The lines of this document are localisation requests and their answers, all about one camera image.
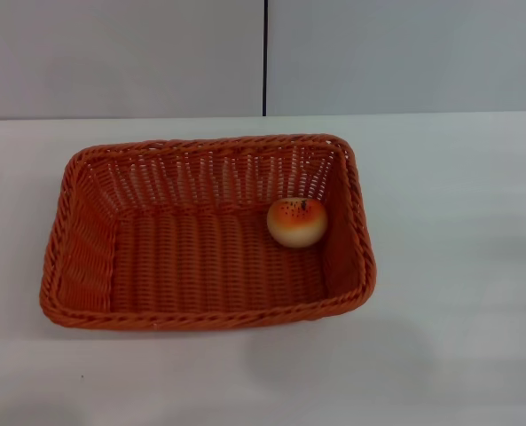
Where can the round bread bun with seeds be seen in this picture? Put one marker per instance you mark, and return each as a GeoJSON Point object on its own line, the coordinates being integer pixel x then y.
{"type": "Point", "coordinates": [295, 224]}

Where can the orange woven wicker basket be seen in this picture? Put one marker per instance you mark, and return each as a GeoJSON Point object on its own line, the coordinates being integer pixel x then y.
{"type": "Point", "coordinates": [191, 266]}

